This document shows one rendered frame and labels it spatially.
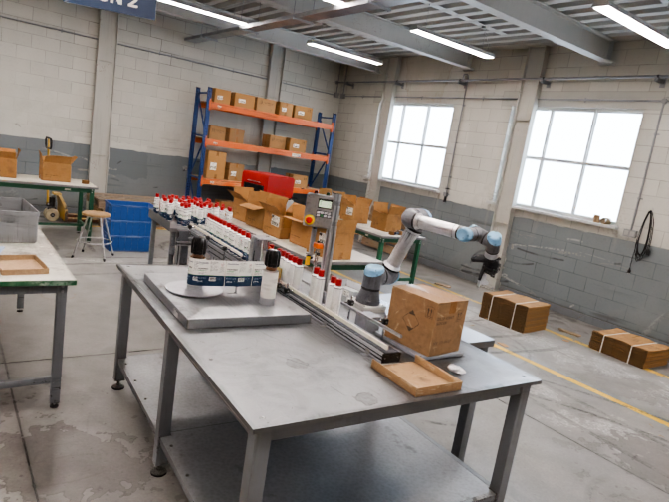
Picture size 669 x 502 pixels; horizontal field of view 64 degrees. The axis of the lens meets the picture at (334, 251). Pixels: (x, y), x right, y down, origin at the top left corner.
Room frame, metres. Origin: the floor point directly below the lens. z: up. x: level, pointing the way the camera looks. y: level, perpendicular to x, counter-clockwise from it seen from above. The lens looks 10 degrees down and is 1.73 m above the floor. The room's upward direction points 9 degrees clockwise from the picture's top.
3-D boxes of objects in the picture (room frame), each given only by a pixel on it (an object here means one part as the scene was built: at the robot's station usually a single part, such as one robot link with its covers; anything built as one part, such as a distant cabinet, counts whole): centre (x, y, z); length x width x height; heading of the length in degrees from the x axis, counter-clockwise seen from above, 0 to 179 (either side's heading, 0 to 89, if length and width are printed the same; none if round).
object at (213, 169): (10.71, 1.67, 1.26); 2.78 x 0.61 x 2.51; 127
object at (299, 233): (5.32, 0.26, 0.96); 0.53 x 0.45 x 0.37; 129
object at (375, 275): (3.20, -0.26, 1.04); 0.13 x 0.12 x 0.14; 139
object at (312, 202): (3.17, 0.12, 1.38); 0.17 x 0.10 x 0.19; 89
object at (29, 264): (3.02, 1.80, 0.82); 0.34 x 0.24 x 0.03; 43
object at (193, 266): (2.84, 0.73, 1.04); 0.09 x 0.09 x 0.29
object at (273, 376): (2.88, 0.14, 0.82); 2.10 x 1.50 x 0.02; 34
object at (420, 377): (2.22, -0.43, 0.85); 0.30 x 0.26 x 0.04; 34
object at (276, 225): (5.64, 0.59, 0.97); 0.45 x 0.38 x 0.37; 130
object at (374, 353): (3.04, 0.13, 0.85); 1.65 x 0.11 x 0.05; 34
